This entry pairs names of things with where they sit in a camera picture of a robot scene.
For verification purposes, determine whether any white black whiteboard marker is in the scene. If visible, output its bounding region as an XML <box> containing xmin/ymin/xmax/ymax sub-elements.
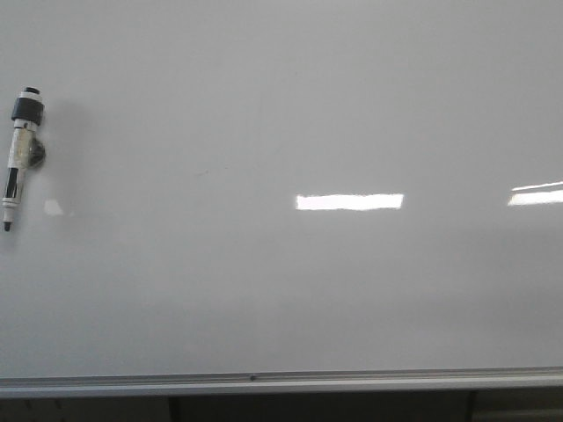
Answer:
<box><xmin>1</xmin><ymin>86</ymin><xmax>45</xmax><ymax>232</ymax></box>

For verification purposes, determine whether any white whiteboard with aluminium frame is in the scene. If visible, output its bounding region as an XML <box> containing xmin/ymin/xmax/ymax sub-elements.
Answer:
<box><xmin>1</xmin><ymin>1</ymin><xmax>562</xmax><ymax>398</ymax></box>

